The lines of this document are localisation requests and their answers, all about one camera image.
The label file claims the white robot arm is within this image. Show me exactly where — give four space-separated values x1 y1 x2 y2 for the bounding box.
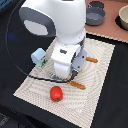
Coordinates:
19 0 86 79

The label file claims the light blue milk carton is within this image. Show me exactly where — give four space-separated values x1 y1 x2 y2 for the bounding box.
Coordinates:
31 48 47 66

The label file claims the woven beige placemat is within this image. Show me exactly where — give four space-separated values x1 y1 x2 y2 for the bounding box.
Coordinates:
14 38 114 128

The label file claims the grey toy saucepan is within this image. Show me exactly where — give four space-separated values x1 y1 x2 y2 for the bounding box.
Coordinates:
86 1 106 26

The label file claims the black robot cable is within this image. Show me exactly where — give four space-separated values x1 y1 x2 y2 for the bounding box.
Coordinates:
4 3 83 83

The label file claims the toy fork wooden handle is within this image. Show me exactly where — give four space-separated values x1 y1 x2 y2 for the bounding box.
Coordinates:
67 81 86 90

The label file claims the toy knife wooden handle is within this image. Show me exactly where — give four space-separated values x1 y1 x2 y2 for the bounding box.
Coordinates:
86 57 98 63

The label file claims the red toy tomato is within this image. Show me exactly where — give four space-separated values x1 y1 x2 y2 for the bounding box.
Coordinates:
50 86 63 102

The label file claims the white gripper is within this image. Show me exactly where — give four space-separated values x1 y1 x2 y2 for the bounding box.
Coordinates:
71 49 87 72

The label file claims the beige bowl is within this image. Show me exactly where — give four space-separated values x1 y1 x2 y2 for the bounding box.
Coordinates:
119 5 128 30

